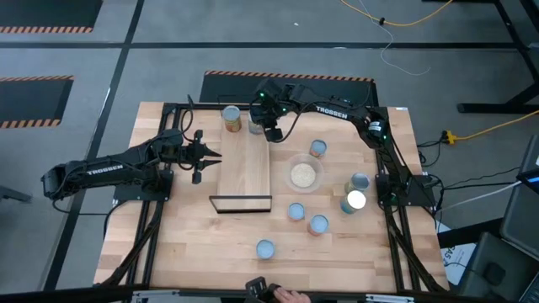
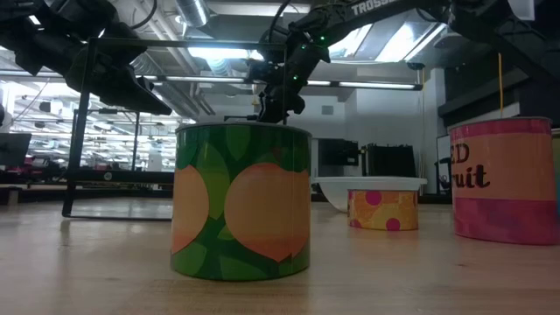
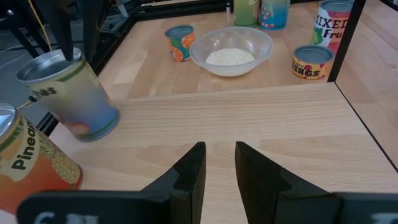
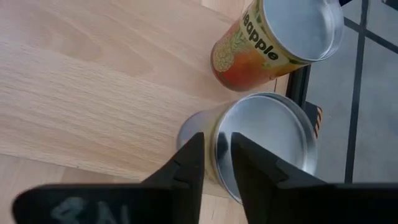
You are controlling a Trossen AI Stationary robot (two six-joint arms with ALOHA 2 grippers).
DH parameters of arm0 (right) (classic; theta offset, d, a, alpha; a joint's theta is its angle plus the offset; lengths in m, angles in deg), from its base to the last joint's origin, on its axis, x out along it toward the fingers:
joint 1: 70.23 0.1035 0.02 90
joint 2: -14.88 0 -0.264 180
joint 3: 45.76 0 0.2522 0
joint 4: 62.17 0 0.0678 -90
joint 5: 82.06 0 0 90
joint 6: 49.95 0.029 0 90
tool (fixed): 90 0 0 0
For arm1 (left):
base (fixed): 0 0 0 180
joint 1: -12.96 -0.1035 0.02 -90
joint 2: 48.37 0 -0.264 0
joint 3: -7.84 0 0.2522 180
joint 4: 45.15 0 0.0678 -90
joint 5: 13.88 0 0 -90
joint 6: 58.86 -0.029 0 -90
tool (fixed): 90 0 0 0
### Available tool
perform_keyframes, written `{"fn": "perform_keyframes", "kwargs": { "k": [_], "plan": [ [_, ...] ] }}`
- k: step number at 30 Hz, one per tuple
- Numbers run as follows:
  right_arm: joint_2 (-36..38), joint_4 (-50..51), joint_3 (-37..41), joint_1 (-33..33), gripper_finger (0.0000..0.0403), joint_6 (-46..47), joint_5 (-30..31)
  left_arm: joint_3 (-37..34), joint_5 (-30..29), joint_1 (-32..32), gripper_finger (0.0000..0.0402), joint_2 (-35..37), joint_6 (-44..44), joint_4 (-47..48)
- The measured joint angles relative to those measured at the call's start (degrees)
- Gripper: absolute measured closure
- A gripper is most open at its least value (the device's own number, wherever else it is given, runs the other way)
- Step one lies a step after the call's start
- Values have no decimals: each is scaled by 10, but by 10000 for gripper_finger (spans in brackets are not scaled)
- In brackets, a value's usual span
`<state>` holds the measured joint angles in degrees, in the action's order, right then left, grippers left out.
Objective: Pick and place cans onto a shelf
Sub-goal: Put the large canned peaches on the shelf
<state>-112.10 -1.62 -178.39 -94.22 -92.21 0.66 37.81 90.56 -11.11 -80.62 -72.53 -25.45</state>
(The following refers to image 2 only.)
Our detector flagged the yellow pink-dotted rings can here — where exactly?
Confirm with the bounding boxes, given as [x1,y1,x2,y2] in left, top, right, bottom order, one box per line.
[347,188,420,232]

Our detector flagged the black equipment box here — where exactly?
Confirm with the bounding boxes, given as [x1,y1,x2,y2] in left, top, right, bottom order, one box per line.
[318,138,361,167]

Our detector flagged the green sliced peaches can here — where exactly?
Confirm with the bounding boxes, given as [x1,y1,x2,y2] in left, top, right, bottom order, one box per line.
[169,121,313,282]

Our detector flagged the black aluminium table frame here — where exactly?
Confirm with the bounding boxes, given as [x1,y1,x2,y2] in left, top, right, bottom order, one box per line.
[0,185,452,207]

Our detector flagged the silver ventilation duct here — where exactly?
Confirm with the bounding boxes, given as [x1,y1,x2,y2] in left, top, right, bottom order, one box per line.
[174,0,211,28]

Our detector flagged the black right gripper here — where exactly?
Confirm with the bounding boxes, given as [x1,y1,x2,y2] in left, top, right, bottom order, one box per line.
[223,81,308,124]

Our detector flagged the black frame clear shelf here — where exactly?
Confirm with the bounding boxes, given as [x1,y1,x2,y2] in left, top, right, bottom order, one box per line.
[60,37,290,221]

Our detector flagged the whiteboard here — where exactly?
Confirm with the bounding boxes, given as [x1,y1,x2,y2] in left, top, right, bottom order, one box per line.
[436,133,452,193]

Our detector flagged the black equipment rack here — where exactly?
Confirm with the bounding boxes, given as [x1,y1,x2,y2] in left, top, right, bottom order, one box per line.
[365,143,417,179]

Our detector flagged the white translucent plastic bowl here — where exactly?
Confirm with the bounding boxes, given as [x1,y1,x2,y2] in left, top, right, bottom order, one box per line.
[312,176,429,214]

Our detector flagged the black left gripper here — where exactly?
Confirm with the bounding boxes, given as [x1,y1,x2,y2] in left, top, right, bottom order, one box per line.
[63,41,174,117]

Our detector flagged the mixed fruit pink can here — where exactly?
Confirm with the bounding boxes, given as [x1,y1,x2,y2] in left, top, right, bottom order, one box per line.
[449,115,560,246]

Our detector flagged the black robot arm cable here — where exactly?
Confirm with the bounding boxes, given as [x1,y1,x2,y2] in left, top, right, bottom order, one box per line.
[266,0,293,45]

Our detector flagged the black office monitor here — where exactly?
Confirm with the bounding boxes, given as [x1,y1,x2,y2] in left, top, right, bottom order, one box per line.
[0,132,32,167]

